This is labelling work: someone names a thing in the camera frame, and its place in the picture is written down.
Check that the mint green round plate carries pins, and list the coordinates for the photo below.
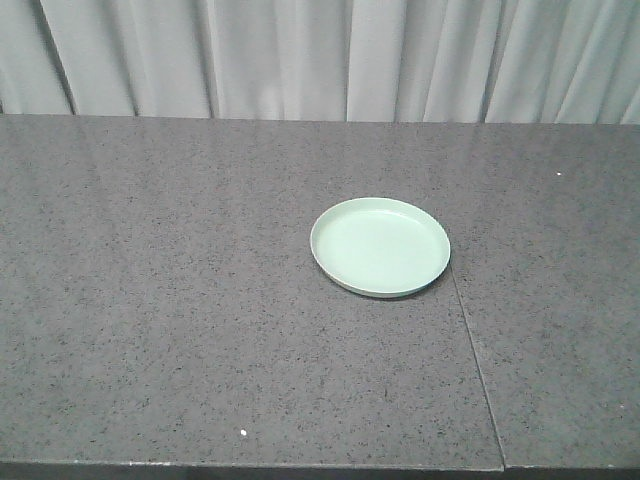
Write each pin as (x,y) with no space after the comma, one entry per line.
(380,247)

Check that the white pleated curtain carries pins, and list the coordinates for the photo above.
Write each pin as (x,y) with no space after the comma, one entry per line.
(381,61)

